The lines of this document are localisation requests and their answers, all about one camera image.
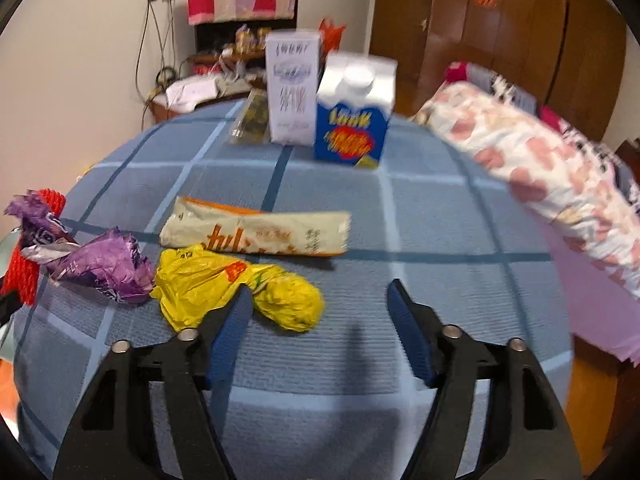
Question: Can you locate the wooden wardrobe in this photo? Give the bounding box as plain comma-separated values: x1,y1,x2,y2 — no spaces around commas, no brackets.
432,0,628,136

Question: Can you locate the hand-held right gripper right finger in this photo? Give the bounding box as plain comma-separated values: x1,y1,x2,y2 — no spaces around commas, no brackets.
386,279,583,480

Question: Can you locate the black power cable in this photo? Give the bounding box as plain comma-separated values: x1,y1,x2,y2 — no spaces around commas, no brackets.
134,0,152,113

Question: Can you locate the white milk carton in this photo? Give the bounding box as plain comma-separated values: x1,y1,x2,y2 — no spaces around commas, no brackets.
265,30,323,146

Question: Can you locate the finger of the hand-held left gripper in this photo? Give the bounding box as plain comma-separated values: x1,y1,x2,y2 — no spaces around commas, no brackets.
0,287,24,334

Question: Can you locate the pink floral quilt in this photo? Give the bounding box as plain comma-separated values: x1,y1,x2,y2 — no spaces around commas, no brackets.
410,60,640,301

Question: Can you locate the red blanket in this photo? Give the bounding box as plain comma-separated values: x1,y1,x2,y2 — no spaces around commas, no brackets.
537,105,568,133

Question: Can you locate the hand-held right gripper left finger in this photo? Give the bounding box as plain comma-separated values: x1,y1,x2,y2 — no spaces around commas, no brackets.
52,285,255,480

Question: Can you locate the clear wrapper with dark print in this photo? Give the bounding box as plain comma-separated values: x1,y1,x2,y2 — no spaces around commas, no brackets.
229,89,271,145

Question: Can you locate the wooden door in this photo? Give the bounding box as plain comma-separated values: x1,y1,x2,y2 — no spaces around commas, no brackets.
370,0,436,86

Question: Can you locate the beige snack wrapper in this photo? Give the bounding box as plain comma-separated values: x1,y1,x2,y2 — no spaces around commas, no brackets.
159,196,352,258

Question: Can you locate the black television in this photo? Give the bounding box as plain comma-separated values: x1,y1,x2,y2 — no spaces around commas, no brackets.
195,17,298,56

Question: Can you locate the grey power cable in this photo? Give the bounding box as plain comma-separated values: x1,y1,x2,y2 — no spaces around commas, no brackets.
150,0,177,83

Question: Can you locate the crumpled purple wrapper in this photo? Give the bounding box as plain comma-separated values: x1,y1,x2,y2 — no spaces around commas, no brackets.
5,190,156,305

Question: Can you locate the red mesh bag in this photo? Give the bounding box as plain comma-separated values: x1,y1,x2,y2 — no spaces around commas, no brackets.
0,187,67,307

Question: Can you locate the orange plastic bag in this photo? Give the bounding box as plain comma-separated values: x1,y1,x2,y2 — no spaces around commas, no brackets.
318,18,347,53

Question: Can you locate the wooden TV cabinet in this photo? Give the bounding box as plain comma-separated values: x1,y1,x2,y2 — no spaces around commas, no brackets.
150,50,268,123

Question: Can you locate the pink bedsheet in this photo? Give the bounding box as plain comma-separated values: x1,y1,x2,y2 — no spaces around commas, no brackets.
542,220,640,366

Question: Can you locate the blue and white carton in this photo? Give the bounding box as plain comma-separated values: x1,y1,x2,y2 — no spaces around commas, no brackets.
314,51,398,168

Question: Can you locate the yellow plastic bag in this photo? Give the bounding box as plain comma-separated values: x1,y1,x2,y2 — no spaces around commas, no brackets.
150,245,325,333

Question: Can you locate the blue plaid bedsheet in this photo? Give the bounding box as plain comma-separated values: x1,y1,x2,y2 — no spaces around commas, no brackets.
12,95,576,480

